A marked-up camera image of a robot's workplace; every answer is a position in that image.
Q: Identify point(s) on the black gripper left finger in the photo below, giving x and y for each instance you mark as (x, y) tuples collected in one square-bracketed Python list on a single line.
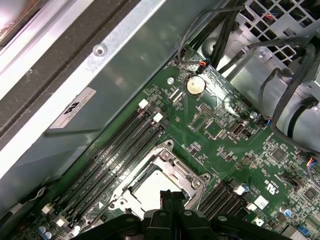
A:
[(160, 230)]

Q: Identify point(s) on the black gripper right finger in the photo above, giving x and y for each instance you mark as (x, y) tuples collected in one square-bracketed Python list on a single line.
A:
[(197, 230)]

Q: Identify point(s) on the silver green CPU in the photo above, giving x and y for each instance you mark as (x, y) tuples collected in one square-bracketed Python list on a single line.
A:
[(152, 187)]

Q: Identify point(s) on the RAM slot black clips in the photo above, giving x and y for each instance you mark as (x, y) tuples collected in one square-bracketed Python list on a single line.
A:
[(103, 162), (236, 208), (129, 162), (215, 200)]

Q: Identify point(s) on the RAM slot white clips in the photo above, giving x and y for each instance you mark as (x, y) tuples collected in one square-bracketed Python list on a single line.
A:
[(225, 205), (90, 162), (251, 207), (116, 162)]

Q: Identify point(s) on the CPU socket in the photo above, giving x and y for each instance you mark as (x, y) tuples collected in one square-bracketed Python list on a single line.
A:
[(168, 144)]

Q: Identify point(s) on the green motherboard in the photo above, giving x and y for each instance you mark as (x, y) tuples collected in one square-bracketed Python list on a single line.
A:
[(225, 150)]

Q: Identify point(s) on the internal USB port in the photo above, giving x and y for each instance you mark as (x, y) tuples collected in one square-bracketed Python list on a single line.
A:
[(237, 130)]

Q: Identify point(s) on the round coin battery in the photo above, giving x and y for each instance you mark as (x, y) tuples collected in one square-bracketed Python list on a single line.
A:
[(195, 85)]

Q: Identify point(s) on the grey case label sticker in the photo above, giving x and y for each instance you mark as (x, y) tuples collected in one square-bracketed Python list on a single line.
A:
[(72, 107)]

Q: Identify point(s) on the black grey PC case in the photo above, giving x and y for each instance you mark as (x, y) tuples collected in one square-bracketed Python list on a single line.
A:
[(112, 82)]

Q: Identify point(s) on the silver metal drive cage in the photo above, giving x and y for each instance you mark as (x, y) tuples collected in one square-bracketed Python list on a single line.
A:
[(250, 60)]

